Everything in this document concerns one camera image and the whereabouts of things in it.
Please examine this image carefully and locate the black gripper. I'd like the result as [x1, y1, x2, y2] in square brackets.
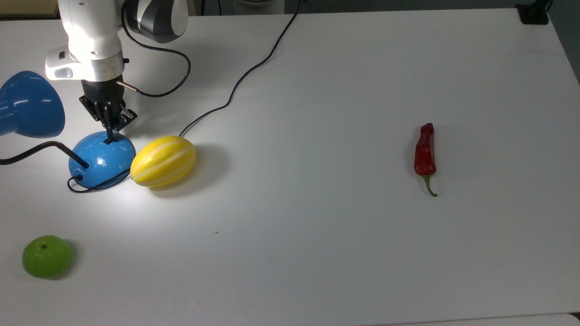
[79, 75, 138, 145]

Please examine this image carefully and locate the blue desk lamp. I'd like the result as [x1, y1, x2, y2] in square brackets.
[0, 70, 136, 189]

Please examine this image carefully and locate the yellow striped melon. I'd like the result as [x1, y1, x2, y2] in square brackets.
[130, 136, 197, 187]

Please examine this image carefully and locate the green apple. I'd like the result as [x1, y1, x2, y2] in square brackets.
[22, 235, 73, 279]

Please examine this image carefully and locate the beige wooden board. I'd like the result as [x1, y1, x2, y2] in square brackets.
[0, 0, 59, 19]

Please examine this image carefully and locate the red chili pepper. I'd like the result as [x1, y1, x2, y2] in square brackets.
[414, 123, 438, 197]

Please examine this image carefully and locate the black table clamp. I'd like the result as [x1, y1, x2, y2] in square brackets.
[516, 0, 552, 25]

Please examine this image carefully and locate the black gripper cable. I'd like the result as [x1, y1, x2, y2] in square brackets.
[116, 7, 191, 98]

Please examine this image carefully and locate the black lamp power cable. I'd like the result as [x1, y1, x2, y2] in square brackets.
[68, 0, 301, 193]

